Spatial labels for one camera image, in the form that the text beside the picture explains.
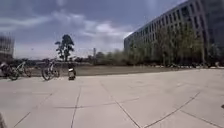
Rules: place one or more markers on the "dark grass field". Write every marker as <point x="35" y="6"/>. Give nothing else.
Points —
<point x="116" y="70"/>

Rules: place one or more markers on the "distant line of trees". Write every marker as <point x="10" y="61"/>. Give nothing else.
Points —
<point x="103" y="57"/>

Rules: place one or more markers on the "pale stone slab pavement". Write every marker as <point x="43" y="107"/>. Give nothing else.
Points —
<point x="110" y="96"/>

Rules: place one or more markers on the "tall dark tree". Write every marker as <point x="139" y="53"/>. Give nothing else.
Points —
<point x="65" y="46"/>

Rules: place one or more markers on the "row of trees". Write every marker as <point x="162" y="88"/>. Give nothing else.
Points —
<point x="173" y="50"/>

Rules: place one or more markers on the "bicycle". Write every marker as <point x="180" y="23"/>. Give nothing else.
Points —
<point x="46" y="73"/>
<point x="14" y="74"/>

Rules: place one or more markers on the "large curved glass building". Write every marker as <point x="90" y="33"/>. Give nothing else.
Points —
<point x="173" y="20"/>

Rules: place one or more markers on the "grey building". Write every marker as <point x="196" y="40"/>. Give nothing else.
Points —
<point x="6" y="46"/>

